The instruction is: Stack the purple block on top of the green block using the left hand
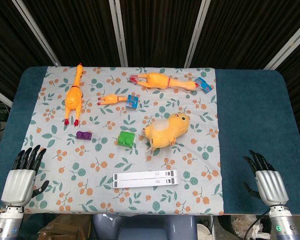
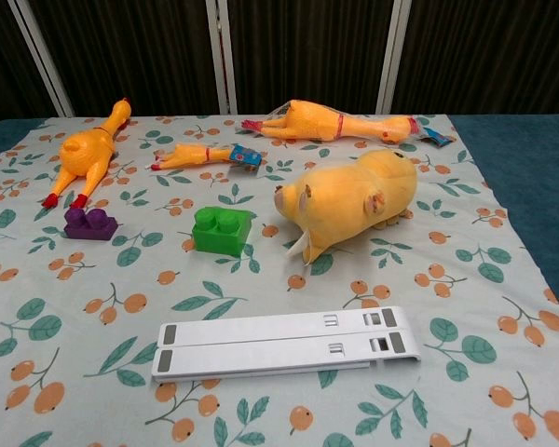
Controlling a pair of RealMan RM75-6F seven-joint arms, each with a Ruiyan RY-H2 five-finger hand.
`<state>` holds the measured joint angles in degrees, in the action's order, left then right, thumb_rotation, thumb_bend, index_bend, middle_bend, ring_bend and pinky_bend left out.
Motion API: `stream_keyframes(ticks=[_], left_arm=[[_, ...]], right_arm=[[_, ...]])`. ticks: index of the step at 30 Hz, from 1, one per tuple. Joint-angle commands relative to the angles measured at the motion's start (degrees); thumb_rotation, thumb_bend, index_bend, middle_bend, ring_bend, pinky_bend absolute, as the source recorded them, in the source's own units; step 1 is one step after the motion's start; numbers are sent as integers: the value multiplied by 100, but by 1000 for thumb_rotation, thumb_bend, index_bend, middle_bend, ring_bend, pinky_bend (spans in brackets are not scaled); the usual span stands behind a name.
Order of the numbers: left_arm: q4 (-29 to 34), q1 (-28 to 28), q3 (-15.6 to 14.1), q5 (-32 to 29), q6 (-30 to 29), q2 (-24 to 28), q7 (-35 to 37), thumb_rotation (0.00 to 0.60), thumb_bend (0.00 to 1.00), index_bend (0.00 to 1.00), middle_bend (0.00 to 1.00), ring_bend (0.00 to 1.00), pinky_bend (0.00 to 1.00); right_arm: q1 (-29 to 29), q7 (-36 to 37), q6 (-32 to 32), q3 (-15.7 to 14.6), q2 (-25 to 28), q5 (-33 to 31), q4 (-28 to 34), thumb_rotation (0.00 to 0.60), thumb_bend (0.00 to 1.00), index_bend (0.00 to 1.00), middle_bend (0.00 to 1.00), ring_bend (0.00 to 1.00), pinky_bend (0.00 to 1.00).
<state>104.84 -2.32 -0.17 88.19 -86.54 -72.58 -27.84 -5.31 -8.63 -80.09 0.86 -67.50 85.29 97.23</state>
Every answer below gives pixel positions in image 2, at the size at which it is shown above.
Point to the white folding laptop stand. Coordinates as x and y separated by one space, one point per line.
261 345

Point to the purple toy brick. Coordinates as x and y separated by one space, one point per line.
92 229

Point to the dark ribbed screen panel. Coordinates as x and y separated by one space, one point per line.
135 56
4 56
484 46
307 46

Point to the large yellow rubber chicken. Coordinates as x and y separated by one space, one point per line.
84 149

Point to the yellow plush pig toy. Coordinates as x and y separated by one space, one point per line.
344 200

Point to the green toy brick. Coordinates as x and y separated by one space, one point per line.
221 238

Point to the small rubber chicken with tag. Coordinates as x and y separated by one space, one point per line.
191 154

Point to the floral tablecloth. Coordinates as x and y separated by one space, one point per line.
121 279

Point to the bagged yellow rubber chicken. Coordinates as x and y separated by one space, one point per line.
307 121

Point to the white screen frame post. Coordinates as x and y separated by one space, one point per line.
44 60
392 56
221 56

